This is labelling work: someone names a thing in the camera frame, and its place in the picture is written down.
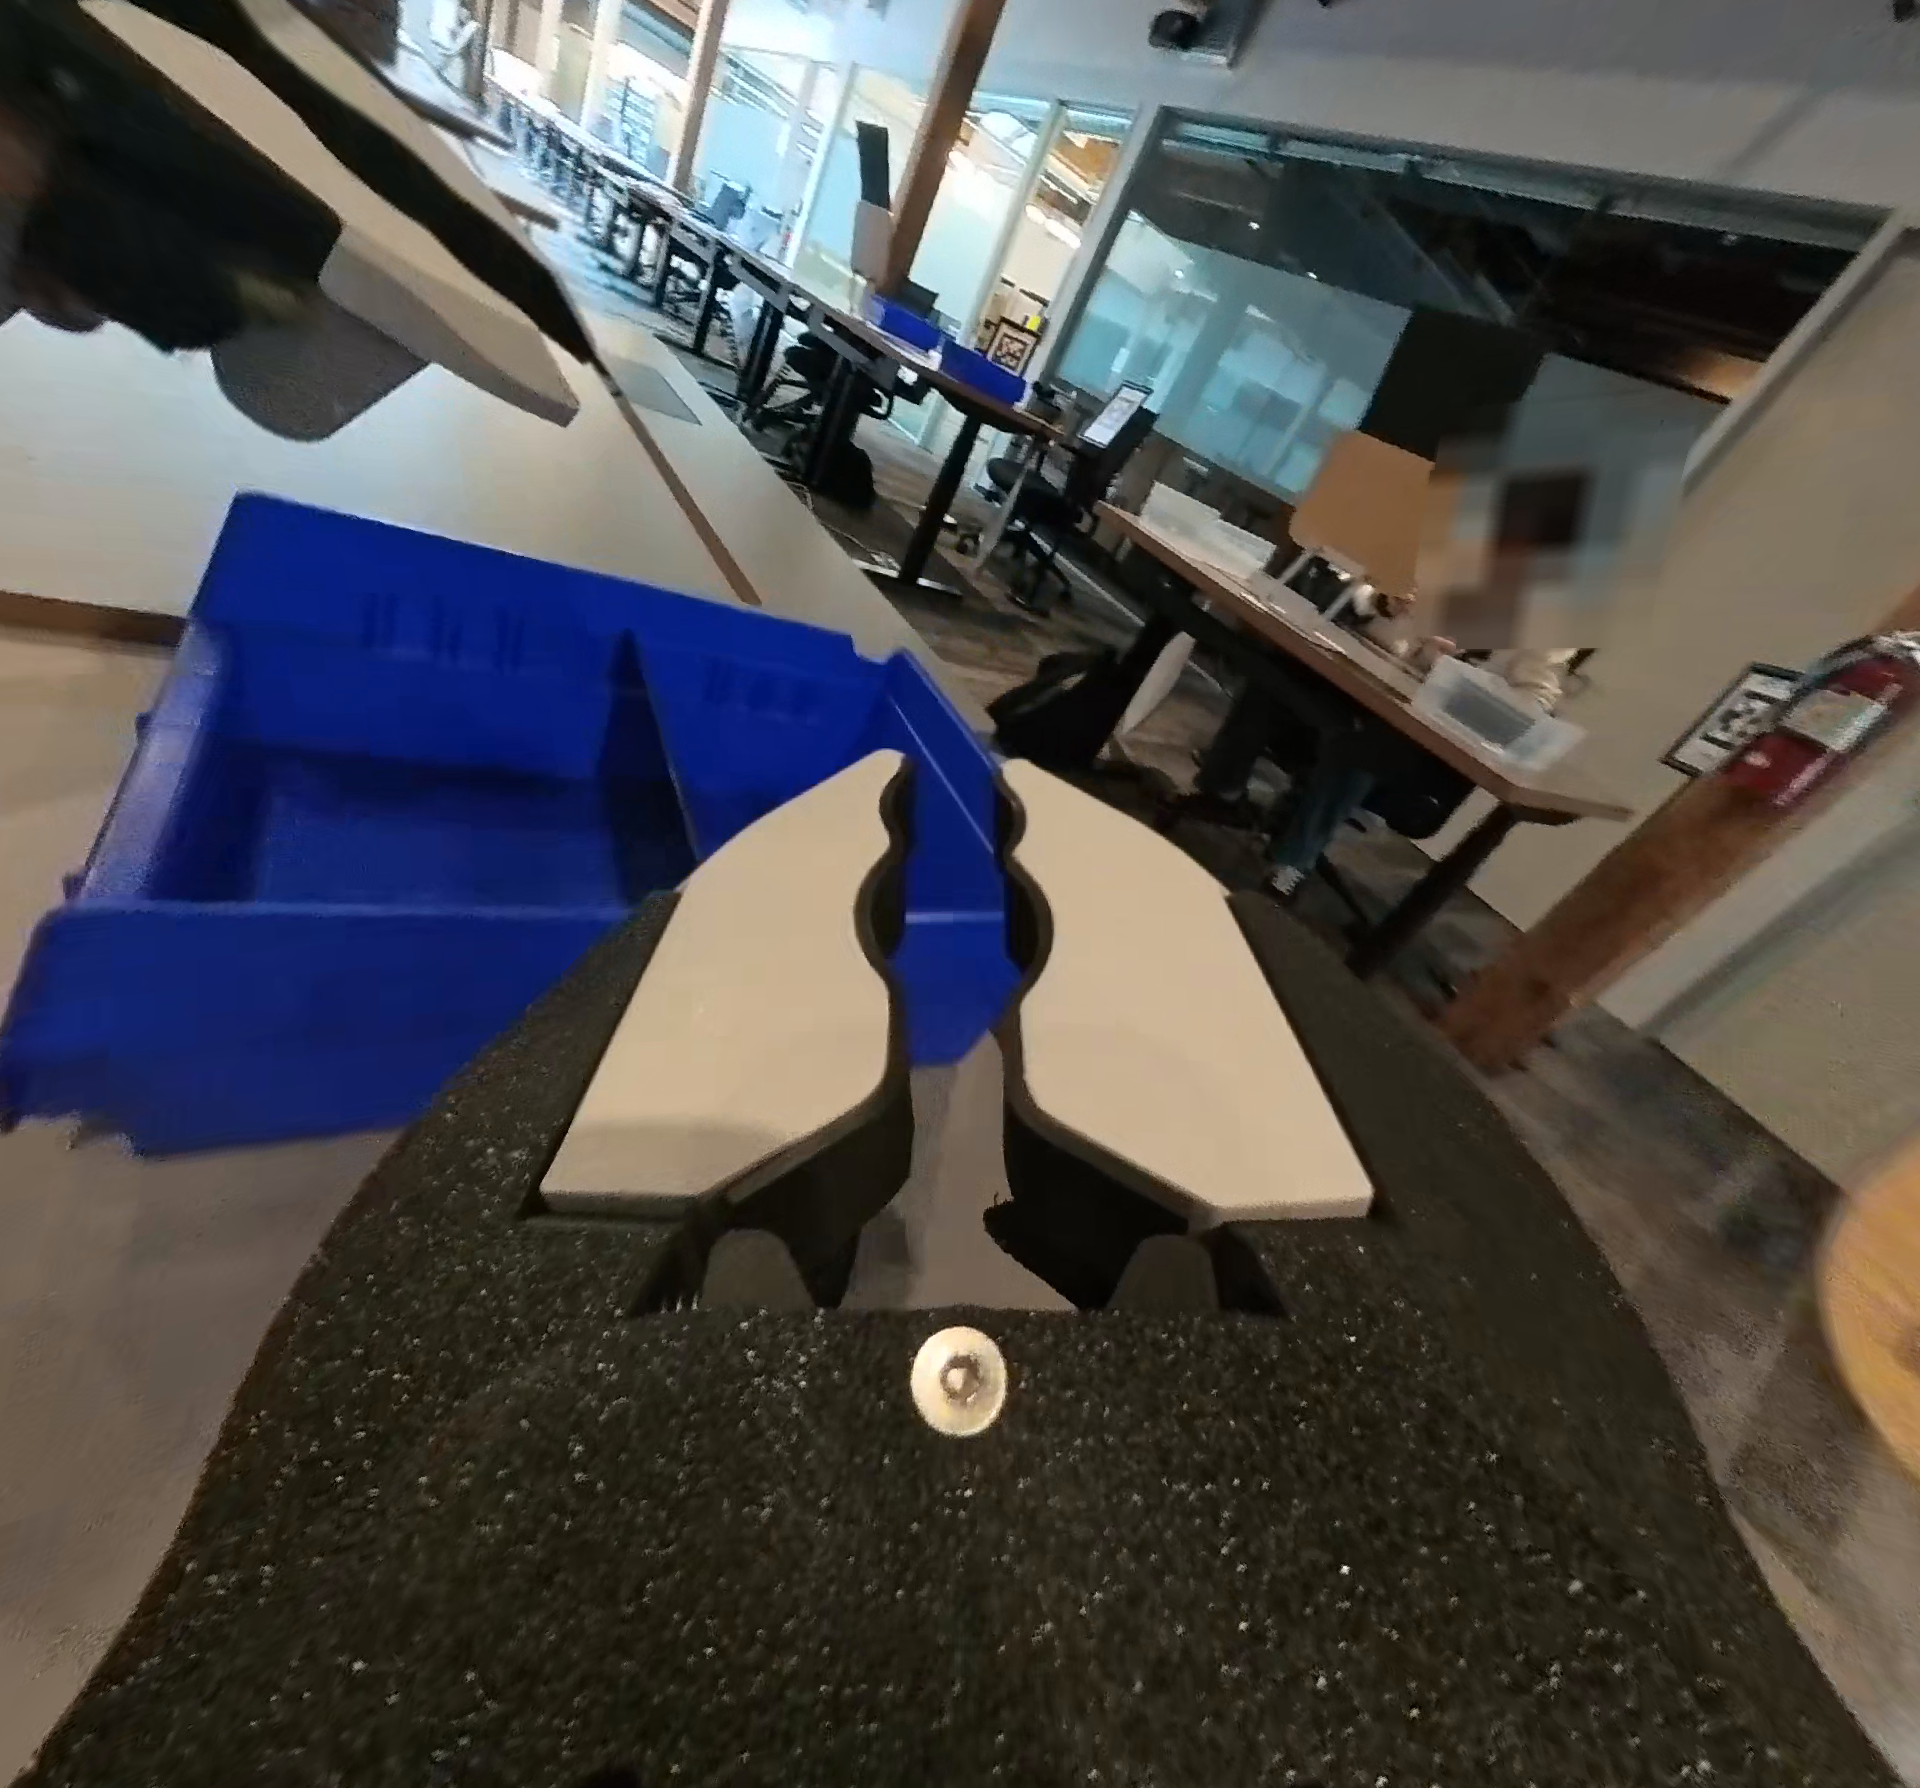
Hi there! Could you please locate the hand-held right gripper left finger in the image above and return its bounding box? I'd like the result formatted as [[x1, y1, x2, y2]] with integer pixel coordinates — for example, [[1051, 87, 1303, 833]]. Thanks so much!
[[537, 747, 921, 1228]]

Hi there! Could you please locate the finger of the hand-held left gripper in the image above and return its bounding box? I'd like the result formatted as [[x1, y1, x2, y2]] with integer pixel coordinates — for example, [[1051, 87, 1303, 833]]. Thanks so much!
[[79, 0, 606, 443]]

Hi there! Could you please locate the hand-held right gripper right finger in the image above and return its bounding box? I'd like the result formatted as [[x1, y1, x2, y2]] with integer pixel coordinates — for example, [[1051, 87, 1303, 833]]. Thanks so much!
[[983, 756, 1378, 1236]]

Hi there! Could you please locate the blue plastic bin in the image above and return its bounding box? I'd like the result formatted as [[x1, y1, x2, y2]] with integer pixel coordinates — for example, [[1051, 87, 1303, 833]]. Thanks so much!
[[0, 489, 1003, 1160]]

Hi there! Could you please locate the black bag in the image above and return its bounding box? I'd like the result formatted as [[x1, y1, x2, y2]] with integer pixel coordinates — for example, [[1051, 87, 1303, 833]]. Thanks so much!
[[991, 648, 1159, 773]]

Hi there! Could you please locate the white desk side panel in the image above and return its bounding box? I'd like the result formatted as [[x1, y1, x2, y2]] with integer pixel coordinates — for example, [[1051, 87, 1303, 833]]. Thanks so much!
[[1116, 616, 1201, 740]]

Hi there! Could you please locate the office desk with black legs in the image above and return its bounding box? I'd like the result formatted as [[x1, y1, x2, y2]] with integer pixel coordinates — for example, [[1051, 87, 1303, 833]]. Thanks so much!
[[1093, 499, 1639, 982]]

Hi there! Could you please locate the clear plastic container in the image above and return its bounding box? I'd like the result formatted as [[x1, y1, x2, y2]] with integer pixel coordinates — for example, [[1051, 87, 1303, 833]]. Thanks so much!
[[1418, 651, 1586, 773]]

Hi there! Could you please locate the black office chair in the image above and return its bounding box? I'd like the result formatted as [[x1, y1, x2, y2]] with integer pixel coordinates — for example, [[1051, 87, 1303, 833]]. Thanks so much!
[[983, 405, 1161, 616]]

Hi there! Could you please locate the cardboard box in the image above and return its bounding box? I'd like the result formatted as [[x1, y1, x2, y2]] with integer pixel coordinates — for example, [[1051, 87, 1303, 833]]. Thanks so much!
[[1289, 431, 1445, 601]]

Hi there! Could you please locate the wooden pillar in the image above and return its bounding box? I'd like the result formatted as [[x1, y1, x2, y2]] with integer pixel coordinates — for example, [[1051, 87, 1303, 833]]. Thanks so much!
[[887, 0, 1046, 297]]

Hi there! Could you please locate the small blue storage bin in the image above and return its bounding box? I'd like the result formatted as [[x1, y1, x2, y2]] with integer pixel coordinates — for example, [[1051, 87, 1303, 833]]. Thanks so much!
[[867, 293, 1034, 397]]

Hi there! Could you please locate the framed picture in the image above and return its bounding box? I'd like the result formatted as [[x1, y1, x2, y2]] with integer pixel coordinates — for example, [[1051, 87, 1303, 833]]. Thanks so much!
[[1662, 664, 1803, 778]]

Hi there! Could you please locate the long wooden office desk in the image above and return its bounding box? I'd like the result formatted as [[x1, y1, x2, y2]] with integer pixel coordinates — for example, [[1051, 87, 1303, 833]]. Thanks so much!
[[796, 289, 1067, 588]]

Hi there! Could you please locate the red fire extinguisher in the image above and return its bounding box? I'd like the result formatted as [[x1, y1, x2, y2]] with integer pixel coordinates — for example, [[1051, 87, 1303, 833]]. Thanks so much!
[[1722, 630, 1920, 811]]

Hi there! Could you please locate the glass office partition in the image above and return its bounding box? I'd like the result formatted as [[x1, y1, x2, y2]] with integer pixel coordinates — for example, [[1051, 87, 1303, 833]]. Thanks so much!
[[1051, 107, 1891, 514]]

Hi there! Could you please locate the wooden display board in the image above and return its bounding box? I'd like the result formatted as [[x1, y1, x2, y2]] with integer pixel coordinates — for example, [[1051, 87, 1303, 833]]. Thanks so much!
[[1813, 1142, 1920, 1486]]

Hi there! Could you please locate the dark wooden corner post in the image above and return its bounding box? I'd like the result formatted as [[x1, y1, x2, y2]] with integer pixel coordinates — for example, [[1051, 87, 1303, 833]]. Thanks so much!
[[1440, 754, 1786, 1078]]

